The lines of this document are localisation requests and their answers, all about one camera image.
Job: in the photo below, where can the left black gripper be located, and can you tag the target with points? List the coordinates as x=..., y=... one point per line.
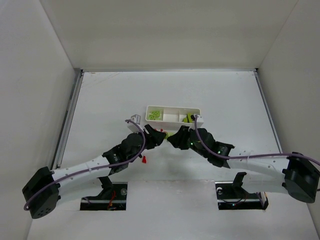
x=150, y=137

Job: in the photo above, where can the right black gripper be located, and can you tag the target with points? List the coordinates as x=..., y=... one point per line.
x=184, y=137

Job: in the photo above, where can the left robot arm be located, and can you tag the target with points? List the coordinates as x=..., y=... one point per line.
x=48, y=188

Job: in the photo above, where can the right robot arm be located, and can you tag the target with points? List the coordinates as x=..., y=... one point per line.
x=293, y=174

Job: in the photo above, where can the red lego pile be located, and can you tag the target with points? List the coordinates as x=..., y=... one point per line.
x=159, y=130

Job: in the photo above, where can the red lego piece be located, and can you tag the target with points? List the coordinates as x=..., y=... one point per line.
x=144, y=160

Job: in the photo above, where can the white divided container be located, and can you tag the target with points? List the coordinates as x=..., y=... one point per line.
x=171, y=117

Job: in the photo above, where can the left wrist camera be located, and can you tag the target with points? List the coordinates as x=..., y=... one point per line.
x=134, y=123

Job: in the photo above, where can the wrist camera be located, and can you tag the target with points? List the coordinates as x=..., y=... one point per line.
x=134, y=123
x=197, y=121

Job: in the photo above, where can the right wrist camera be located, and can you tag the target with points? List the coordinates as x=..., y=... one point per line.
x=197, y=121

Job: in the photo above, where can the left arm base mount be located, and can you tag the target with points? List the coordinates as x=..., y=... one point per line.
x=112, y=197

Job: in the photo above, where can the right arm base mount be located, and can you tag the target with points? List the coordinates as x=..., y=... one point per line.
x=231, y=196

